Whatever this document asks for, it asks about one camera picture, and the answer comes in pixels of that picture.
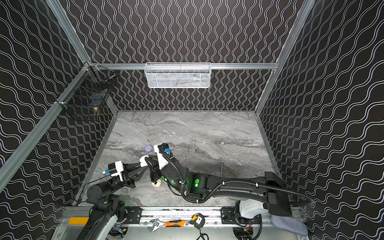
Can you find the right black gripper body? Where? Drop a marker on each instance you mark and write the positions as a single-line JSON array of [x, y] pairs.
[[153, 167]]

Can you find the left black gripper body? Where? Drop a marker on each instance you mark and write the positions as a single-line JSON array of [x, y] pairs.
[[129, 174]]

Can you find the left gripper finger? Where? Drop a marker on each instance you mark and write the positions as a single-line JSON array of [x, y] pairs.
[[138, 173], [133, 166]]

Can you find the purple earbud charging case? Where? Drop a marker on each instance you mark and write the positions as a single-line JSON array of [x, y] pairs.
[[148, 148]]

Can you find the cream earbud charging case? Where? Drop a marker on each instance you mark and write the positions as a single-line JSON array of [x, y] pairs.
[[157, 183]]

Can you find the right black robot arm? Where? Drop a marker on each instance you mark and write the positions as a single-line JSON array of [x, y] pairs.
[[198, 188]]

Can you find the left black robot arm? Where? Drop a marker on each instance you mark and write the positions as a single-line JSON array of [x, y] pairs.
[[108, 209]]

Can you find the yellow black tape measure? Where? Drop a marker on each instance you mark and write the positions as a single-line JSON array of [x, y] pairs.
[[198, 221]]

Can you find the yellow label sticker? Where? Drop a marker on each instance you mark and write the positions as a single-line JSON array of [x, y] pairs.
[[78, 220]]

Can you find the silver combination wrench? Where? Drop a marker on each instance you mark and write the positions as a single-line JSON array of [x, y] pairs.
[[222, 160]]

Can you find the grey cloth pad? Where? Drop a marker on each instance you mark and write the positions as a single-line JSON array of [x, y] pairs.
[[289, 224]]

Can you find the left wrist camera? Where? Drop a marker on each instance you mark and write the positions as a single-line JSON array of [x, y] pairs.
[[115, 169]]

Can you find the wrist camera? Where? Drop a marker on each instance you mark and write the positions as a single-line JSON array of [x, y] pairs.
[[115, 169], [164, 154]]

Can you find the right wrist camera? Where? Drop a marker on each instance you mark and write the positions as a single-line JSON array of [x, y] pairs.
[[164, 154]]

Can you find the adjustable wrench orange handle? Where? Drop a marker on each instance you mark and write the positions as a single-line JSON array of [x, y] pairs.
[[158, 224]]

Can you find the black wire basket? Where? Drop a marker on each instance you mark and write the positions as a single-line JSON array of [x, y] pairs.
[[93, 90]]

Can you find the white wire mesh basket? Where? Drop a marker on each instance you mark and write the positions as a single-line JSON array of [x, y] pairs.
[[178, 75]]

